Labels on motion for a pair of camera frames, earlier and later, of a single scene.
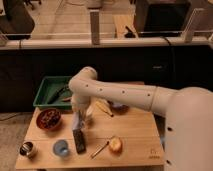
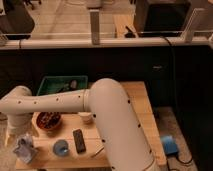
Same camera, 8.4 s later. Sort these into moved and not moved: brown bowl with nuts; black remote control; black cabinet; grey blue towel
Moved: grey blue towel
Not moved: brown bowl with nuts; black remote control; black cabinet
